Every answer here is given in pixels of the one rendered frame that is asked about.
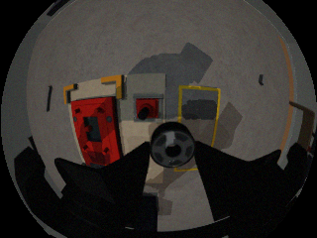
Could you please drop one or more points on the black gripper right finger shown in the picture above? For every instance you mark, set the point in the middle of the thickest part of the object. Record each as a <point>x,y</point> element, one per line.
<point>227,178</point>

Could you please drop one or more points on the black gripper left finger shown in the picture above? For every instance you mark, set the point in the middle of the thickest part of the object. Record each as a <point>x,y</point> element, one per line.
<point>121,183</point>

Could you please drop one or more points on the black wheel with grey hub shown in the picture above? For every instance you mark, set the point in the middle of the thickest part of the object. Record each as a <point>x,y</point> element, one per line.
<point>172,133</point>

